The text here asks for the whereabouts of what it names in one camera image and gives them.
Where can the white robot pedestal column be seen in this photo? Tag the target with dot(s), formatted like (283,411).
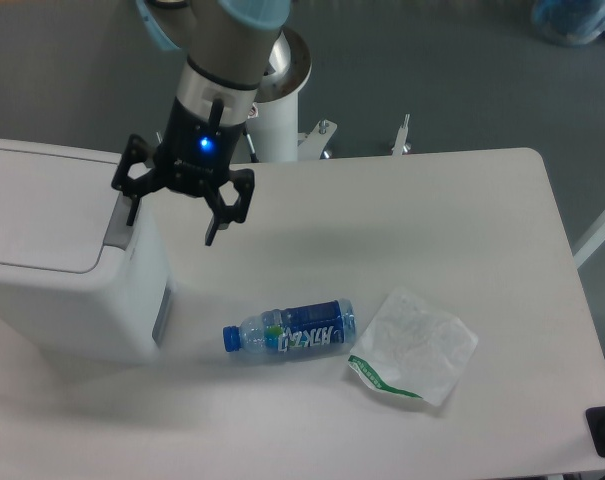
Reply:
(274,127)

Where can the blue plastic bag on floor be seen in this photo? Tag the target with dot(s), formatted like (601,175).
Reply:
(569,23)

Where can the clear plastic bag green strip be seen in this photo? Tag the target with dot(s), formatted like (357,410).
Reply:
(412,349)

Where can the white metal base frame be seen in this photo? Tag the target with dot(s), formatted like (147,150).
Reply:
(327,140)

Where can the white push-lid trash can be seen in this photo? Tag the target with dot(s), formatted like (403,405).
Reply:
(81,271)

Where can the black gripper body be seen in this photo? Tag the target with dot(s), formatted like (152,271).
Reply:
(195,153)

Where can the blue label plastic water bottle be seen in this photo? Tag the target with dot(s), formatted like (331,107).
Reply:
(293,334)

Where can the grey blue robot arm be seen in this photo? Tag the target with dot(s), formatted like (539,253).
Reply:
(228,54)

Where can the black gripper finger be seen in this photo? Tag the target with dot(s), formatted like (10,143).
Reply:
(139,152)
(243,182)

